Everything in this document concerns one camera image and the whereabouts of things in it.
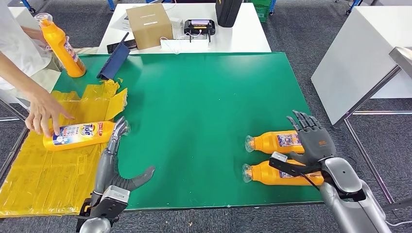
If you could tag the green table mat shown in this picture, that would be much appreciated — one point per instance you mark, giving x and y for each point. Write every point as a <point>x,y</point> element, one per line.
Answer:
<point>193,112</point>

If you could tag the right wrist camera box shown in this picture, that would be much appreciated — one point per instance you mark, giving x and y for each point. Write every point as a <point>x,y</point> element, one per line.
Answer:
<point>289,167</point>

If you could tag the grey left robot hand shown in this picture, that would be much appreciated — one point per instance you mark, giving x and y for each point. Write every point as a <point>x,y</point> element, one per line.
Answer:
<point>106,170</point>

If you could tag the printed paper sheet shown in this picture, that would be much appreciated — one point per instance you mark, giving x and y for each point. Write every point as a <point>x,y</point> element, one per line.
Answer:
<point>121,23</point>

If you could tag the black phone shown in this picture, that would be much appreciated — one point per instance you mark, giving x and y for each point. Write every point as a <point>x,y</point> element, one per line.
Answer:
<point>112,48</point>

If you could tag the dark blue folder stand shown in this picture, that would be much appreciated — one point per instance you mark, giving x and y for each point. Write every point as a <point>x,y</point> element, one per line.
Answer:
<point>114,61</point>

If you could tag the large white tabletop panel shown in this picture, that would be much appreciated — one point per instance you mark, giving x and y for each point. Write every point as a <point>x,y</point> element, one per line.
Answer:
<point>354,64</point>

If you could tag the orange detergent bottle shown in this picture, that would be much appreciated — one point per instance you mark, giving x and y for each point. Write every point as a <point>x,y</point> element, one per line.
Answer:
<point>64,58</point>
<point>77,135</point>
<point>264,175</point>
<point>264,143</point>

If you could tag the steel frame table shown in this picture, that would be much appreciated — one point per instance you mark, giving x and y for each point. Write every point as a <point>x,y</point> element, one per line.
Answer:
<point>402,61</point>

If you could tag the black handheld controller with screen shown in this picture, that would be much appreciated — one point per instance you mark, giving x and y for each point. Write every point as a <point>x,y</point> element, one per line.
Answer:
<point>199,30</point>

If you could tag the person's right hand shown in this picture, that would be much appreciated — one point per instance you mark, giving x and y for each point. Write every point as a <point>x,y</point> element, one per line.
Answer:
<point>43,112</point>

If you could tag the person's left hand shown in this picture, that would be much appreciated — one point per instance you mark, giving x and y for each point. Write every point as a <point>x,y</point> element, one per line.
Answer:
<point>38,35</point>

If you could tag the yellow taped cardboard sheet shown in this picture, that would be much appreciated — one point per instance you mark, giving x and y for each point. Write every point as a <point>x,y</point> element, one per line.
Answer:
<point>48,177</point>

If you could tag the brown cardboard box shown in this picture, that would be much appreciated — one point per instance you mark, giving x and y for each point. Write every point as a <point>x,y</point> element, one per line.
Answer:
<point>149,29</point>

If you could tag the white table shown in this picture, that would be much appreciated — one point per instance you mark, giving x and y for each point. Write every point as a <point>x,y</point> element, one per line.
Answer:
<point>244,38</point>

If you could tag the black hard case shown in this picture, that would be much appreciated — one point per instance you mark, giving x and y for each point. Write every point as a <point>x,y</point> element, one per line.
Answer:
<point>228,13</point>

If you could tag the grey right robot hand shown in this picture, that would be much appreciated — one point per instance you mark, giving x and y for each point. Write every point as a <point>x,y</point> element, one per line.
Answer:
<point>317,143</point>

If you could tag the person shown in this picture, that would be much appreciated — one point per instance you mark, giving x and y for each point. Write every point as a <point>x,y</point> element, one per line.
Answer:
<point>16,41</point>

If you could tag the green plastic crate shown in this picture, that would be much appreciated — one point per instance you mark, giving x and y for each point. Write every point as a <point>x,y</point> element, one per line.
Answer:
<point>260,11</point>

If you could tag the person's right forearm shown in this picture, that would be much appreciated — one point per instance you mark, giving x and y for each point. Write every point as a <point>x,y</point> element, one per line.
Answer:
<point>16,77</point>

